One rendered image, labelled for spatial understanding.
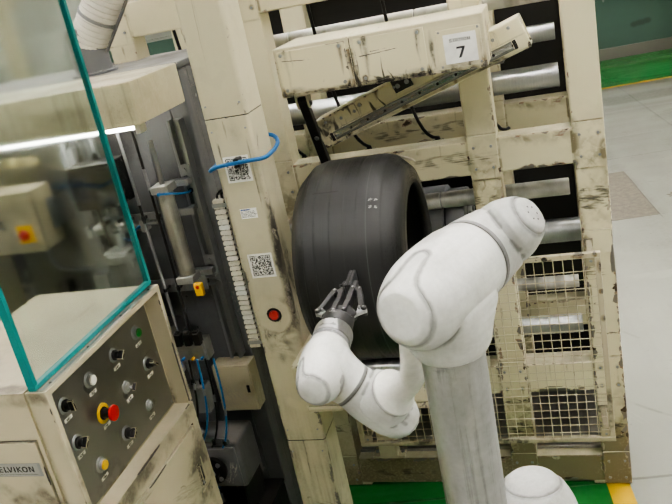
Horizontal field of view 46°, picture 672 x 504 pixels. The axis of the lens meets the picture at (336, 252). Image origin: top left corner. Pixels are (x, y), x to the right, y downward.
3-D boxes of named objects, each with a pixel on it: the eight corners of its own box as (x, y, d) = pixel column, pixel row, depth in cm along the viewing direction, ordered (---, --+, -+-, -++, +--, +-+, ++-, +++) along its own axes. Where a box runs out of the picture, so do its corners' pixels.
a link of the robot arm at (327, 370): (296, 347, 176) (343, 380, 178) (278, 393, 163) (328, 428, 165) (324, 319, 170) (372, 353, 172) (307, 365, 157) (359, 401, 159)
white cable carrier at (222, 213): (250, 347, 240) (211, 200, 224) (255, 339, 244) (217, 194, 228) (263, 346, 239) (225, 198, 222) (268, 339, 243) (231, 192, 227)
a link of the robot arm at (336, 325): (304, 331, 173) (311, 315, 178) (314, 364, 177) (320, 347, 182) (344, 329, 170) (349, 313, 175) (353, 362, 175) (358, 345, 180)
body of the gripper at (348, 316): (348, 316, 176) (356, 293, 183) (312, 319, 178) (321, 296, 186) (356, 343, 179) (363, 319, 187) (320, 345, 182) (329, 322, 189)
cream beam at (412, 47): (282, 100, 233) (271, 50, 228) (305, 84, 255) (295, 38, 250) (489, 67, 215) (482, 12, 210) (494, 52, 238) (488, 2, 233)
